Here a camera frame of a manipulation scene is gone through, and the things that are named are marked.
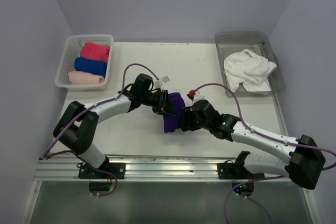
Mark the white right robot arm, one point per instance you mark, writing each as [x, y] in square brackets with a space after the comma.
[296, 158]

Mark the light pink rolled towel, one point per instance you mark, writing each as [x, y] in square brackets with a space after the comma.
[79, 77]

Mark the white plastic basket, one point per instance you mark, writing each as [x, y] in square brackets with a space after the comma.
[70, 52]

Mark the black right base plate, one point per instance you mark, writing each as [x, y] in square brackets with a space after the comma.
[231, 170]

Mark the white towel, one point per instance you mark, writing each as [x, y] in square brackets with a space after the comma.
[248, 69]

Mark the blue rolled towel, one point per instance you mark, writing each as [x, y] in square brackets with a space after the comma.
[90, 66]

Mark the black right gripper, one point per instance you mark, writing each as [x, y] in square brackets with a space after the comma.
[187, 114]

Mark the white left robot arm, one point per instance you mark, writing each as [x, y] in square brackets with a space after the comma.
[77, 126]

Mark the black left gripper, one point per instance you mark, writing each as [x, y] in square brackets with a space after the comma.
[164, 105]

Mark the pink red towel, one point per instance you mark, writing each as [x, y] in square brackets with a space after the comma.
[95, 52]

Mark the purple towel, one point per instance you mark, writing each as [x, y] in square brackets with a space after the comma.
[172, 122]

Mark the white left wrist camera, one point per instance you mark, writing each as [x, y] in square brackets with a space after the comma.
[158, 84]

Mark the clear plastic bin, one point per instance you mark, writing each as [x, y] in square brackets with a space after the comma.
[231, 42]

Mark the aluminium mounting rail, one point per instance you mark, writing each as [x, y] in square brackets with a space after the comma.
[141, 169]

